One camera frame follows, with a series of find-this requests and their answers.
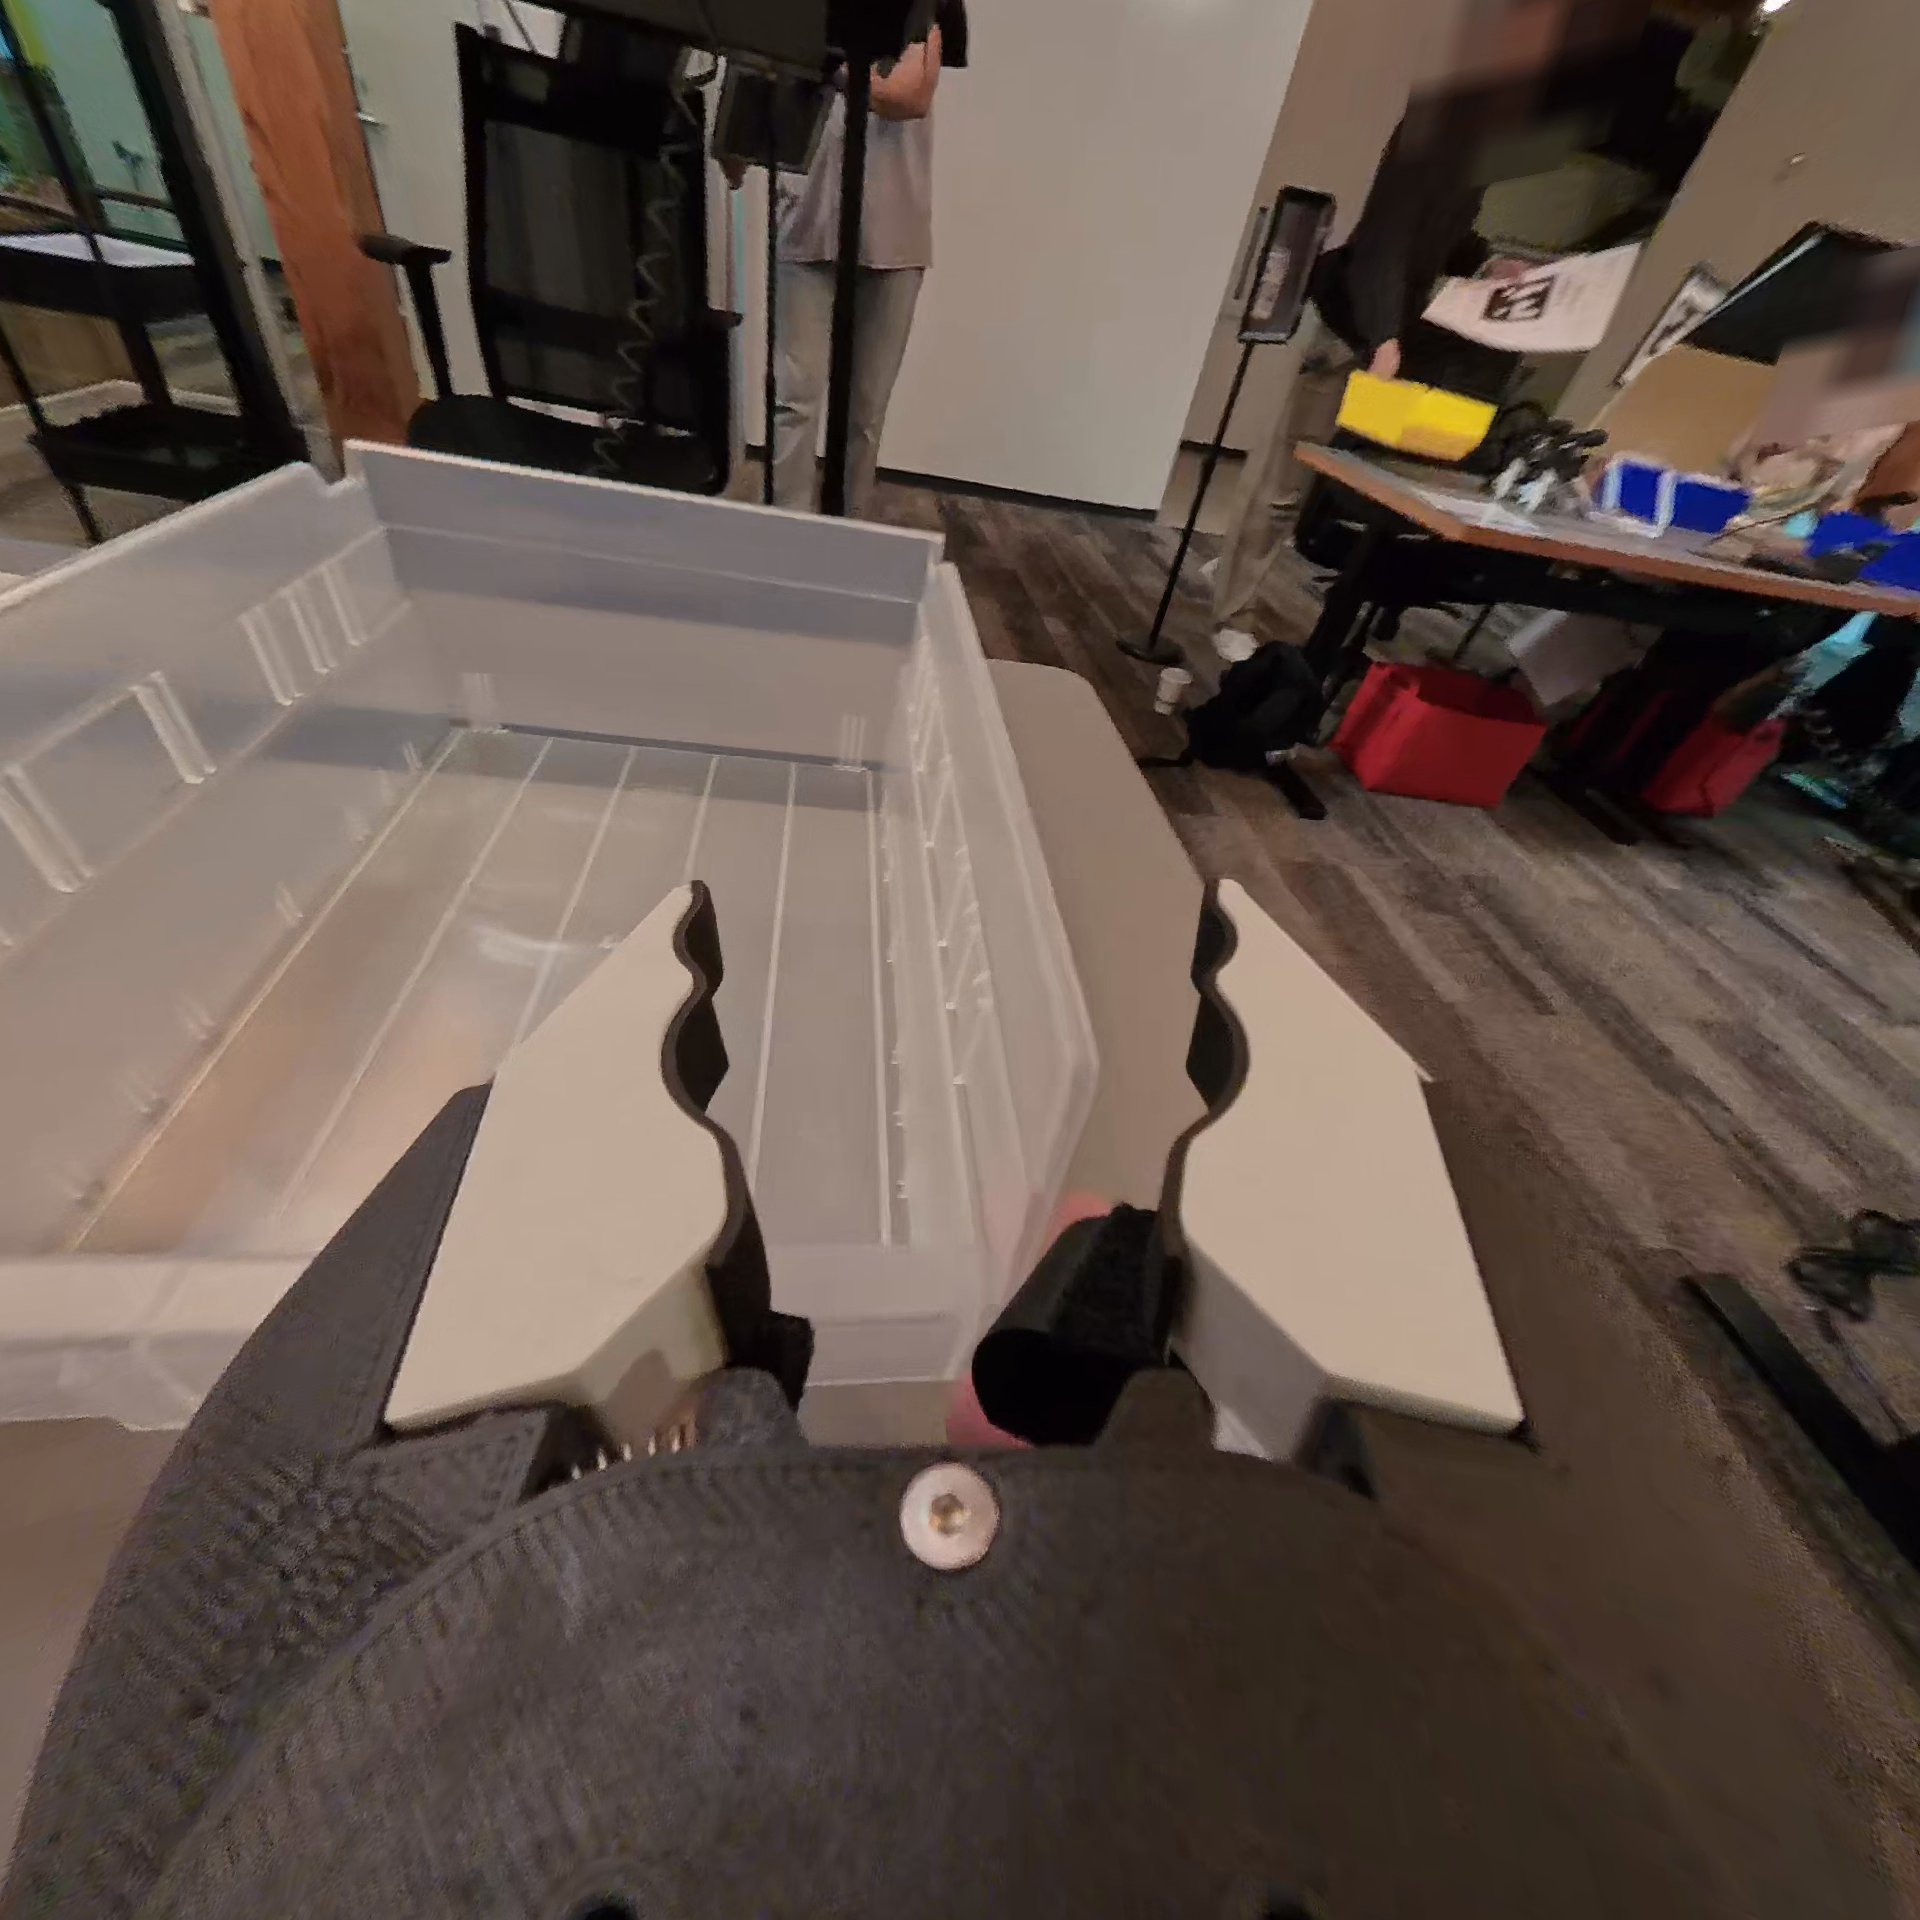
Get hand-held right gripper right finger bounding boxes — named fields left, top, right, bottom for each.
left=1159, top=878, right=1524, bottom=1465

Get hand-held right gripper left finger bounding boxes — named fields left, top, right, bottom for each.
left=384, top=881, right=769, bottom=1426

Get clear plastic container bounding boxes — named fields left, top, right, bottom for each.
left=0, top=440, right=1098, bottom=1426

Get brown open cardboard carton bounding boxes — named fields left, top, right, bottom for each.
left=1597, top=344, right=1800, bottom=465

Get red storage bin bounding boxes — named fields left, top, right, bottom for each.
left=1332, top=663, right=1546, bottom=810
left=1641, top=717, right=1789, bottom=818

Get black floor bar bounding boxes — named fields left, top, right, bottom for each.
left=1679, top=1270, right=1920, bottom=1448

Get black bag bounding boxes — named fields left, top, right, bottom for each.
left=1183, top=641, right=1327, bottom=818

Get wooden top work desk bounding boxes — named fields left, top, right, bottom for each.
left=1295, top=433, right=1920, bottom=841

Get blue plastic bin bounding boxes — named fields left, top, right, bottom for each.
left=1597, top=449, right=1749, bottom=535
left=1808, top=509, right=1920, bottom=589

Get yellow plastic bin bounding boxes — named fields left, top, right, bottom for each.
left=1335, top=370, right=1502, bottom=461

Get white printed paper sheet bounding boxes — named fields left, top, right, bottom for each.
left=1422, top=239, right=1642, bottom=353

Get black pole stand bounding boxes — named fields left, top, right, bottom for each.
left=554, top=0, right=962, bottom=512

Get black tablet floor stand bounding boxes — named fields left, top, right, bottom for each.
left=1117, top=182, right=1337, bottom=670

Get black office chair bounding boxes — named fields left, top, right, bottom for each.
left=358, top=22, right=744, bottom=496

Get wooden door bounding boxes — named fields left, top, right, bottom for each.
left=209, top=0, right=423, bottom=442

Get black shelf rack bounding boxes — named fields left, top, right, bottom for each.
left=0, top=0, right=308, bottom=544

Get black floor cables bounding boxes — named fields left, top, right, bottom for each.
left=1784, top=1207, right=1920, bottom=1326

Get black coiled cable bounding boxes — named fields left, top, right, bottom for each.
left=592, top=45, right=724, bottom=481

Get framed wall picture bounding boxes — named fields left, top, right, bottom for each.
left=1616, top=266, right=1727, bottom=388

